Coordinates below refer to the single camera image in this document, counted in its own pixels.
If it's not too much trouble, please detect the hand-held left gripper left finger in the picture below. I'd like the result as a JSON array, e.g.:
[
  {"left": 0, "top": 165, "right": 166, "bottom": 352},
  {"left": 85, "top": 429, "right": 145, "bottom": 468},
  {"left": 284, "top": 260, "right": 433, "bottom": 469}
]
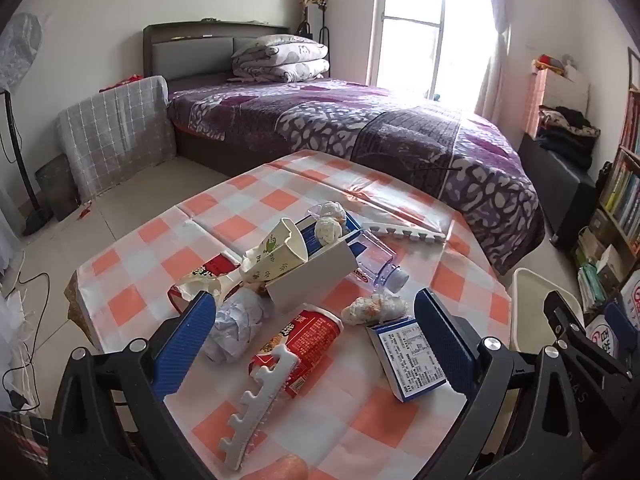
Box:
[{"left": 47, "top": 290, "right": 218, "bottom": 480}]

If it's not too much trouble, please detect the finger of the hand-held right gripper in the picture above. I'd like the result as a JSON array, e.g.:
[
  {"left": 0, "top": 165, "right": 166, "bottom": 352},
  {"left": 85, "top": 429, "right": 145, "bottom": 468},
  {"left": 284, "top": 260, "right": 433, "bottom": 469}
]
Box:
[
  {"left": 544, "top": 291, "right": 632, "bottom": 377},
  {"left": 604, "top": 302, "right": 640, "bottom": 358}
]

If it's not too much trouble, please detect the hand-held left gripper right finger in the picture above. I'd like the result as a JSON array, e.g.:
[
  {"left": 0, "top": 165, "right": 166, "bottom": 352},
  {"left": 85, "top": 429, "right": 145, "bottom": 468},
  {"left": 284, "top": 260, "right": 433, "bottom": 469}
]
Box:
[{"left": 414, "top": 287, "right": 595, "bottom": 480}]

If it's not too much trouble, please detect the white plastic bin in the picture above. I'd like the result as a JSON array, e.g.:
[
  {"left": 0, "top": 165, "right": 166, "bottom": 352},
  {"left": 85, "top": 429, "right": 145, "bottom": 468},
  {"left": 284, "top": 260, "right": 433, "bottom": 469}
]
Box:
[{"left": 510, "top": 267, "right": 586, "bottom": 361}]

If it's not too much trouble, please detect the white paper ball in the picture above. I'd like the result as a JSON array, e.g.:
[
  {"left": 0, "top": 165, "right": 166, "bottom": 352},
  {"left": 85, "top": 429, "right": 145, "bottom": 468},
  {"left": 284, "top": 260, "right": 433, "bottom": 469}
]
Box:
[{"left": 202, "top": 287, "right": 272, "bottom": 364}]

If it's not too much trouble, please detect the white toothed foam strip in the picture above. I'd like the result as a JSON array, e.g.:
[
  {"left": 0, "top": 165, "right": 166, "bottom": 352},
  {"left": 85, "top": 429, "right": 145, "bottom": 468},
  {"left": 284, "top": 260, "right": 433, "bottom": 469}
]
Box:
[
  {"left": 361, "top": 221, "right": 448, "bottom": 247},
  {"left": 218, "top": 347, "right": 297, "bottom": 471}
]

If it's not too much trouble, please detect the person's left hand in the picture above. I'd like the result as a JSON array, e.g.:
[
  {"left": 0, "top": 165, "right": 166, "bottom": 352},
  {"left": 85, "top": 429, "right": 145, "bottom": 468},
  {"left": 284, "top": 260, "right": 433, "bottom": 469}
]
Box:
[{"left": 240, "top": 455, "right": 310, "bottom": 480}]

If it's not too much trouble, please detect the blue white carton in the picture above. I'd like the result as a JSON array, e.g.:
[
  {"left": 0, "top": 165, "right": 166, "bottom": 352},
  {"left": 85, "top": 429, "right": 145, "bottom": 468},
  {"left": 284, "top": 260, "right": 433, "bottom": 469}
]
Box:
[{"left": 366, "top": 317, "right": 448, "bottom": 403}]

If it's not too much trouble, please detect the stack of papers and books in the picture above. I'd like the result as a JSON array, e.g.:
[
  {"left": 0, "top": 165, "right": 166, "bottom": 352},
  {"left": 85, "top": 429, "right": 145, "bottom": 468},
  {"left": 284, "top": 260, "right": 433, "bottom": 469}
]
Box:
[{"left": 575, "top": 225, "right": 627, "bottom": 312}]

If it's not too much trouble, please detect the long crumpled tissue wad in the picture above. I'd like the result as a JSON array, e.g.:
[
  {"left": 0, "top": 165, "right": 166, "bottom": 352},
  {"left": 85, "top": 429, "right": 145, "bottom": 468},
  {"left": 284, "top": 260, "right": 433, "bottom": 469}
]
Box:
[{"left": 341, "top": 292, "right": 410, "bottom": 324}]

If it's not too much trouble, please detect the red noodle cup peeled lid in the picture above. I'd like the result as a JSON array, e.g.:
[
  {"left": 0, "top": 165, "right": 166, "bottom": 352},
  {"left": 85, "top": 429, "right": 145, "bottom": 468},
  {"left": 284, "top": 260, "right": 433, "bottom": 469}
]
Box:
[{"left": 167, "top": 254, "right": 242, "bottom": 317}]

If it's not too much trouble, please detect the clear plastic bottle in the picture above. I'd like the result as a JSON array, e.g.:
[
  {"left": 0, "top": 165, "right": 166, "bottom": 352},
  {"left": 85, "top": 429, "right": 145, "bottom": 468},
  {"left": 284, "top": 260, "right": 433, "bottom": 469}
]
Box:
[{"left": 347, "top": 230, "right": 410, "bottom": 292}]

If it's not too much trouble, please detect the red noodle cup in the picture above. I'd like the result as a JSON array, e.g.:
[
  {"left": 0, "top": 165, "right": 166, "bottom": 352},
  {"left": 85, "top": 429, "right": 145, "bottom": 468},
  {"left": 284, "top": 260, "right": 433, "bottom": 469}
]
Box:
[{"left": 250, "top": 308, "right": 344, "bottom": 399}]

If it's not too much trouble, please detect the crushed green print paper cup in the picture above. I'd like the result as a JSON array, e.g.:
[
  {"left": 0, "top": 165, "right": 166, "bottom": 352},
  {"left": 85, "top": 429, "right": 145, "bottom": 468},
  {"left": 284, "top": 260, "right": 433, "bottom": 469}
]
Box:
[{"left": 240, "top": 217, "right": 308, "bottom": 287}]

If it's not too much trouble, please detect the black storage bench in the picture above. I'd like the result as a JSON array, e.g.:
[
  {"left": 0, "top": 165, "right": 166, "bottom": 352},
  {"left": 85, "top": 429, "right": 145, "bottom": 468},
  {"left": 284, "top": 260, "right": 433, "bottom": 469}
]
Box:
[{"left": 517, "top": 132, "right": 599, "bottom": 249}]

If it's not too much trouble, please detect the wooden bookshelf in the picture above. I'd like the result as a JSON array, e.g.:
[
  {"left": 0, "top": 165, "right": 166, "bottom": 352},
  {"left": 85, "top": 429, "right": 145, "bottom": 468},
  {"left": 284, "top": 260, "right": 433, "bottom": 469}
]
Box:
[{"left": 575, "top": 47, "right": 640, "bottom": 311}]

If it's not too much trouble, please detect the white cardboard box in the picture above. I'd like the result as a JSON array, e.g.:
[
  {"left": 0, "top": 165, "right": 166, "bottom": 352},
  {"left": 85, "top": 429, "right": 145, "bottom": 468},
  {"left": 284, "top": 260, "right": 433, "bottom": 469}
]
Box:
[{"left": 265, "top": 230, "right": 362, "bottom": 314}]

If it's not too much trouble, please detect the orange white checked tablecloth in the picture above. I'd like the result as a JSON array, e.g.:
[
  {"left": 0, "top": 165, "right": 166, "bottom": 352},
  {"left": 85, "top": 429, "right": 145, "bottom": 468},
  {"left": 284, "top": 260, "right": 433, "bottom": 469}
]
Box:
[{"left": 65, "top": 149, "right": 513, "bottom": 480}]

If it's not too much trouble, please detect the blue cardboard box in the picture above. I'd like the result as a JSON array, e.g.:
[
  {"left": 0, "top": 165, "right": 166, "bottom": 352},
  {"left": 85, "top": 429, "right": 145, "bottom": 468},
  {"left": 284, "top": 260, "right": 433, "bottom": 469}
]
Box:
[{"left": 295, "top": 212, "right": 363, "bottom": 261}]

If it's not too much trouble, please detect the plaid cloth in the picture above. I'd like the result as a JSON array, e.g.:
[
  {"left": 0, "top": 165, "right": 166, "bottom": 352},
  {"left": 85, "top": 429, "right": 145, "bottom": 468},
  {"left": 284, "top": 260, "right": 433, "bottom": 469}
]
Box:
[{"left": 0, "top": 410, "right": 52, "bottom": 480}]

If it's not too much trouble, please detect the pile of dark clothes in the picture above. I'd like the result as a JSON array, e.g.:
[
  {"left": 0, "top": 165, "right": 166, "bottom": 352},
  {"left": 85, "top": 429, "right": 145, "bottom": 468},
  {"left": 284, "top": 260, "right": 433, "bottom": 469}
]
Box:
[{"left": 537, "top": 106, "right": 602, "bottom": 171}]

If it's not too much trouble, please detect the dark brown board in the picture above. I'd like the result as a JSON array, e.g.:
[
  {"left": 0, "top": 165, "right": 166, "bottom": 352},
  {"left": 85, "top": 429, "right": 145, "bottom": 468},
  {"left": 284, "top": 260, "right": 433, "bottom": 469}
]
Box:
[{"left": 35, "top": 155, "right": 81, "bottom": 222}]

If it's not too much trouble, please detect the purple patterned blanket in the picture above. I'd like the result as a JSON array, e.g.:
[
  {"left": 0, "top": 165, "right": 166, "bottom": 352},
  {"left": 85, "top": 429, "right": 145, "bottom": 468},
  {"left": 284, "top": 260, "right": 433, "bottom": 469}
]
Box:
[{"left": 167, "top": 79, "right": 547, "bottom": 277}]

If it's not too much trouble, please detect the grey checked cloth cover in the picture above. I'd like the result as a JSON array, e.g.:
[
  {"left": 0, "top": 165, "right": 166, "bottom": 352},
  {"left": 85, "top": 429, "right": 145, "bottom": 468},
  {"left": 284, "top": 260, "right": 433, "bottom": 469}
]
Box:
[{"left": 57, "top": 76, "right": 179, "bottom": 202}]

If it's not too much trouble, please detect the pink grid storage cabinet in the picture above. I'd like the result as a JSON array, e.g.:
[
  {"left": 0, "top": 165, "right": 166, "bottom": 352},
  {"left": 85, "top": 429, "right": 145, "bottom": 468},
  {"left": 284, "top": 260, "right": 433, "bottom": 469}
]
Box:
[{"left": 530, "top": 55, "right": 592, "bottom": 137}]

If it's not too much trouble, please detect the red cloth item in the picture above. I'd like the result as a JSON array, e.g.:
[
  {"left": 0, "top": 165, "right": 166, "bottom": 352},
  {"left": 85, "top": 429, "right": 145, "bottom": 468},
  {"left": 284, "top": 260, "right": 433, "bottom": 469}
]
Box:
[{"left": 100, "top": 74, "right": 147, "bottom": 93}]

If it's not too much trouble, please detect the light purple curtain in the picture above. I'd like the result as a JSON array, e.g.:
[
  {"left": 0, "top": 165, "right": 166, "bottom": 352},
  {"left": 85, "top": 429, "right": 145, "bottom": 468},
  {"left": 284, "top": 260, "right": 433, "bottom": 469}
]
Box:
[{"left": 472, "top": 0, "right": 514, "bottom": 121}]

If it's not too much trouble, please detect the dark wooden bed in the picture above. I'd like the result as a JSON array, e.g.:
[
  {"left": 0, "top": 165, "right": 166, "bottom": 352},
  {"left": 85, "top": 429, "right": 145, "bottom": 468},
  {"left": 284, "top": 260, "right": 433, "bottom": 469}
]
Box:
[{"left": 143, "top": 21, "right": 547, "bottom": 277}]

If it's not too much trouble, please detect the folded floral quilt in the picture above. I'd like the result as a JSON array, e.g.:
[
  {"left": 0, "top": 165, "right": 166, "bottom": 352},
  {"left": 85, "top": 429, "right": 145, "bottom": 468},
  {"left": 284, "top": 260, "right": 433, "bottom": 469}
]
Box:
[{"left": 231, "top": 35, "right": 331, "bottom": 84}]

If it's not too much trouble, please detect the window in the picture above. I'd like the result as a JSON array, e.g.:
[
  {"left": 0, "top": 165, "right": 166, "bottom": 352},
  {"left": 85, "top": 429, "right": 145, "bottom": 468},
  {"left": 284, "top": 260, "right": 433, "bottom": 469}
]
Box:
[{"left": 367, "top": 0, "right": 501, "bottom": 111}]

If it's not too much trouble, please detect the covered standing fan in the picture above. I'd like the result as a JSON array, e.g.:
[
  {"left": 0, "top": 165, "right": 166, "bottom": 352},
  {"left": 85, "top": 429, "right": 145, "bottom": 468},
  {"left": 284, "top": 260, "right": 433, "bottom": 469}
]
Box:
[{"left": 0, "top": 12, "right": 55, "bottom": 237}]

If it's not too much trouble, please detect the black coat rack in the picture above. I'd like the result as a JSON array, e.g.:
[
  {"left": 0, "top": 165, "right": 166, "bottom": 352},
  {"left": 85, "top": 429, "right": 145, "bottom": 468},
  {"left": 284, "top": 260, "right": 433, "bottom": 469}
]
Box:
[{"left": 295, "top": 0, "right": 334, "bottom": 47}]

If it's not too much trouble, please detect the black cable with plug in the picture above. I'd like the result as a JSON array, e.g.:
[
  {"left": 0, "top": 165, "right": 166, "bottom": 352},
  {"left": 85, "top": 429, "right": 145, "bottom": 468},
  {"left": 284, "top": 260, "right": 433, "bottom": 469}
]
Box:
[{"left": 0, "top": 240, "right": 52, "bottom": 413}]

